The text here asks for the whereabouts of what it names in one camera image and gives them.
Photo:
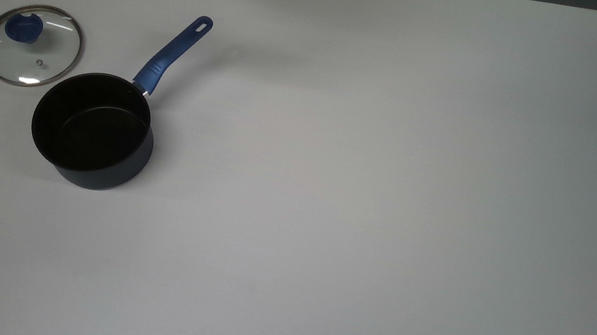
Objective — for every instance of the glass lid with blue knob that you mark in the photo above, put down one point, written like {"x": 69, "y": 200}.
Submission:
{"x": 31, "y": 45}

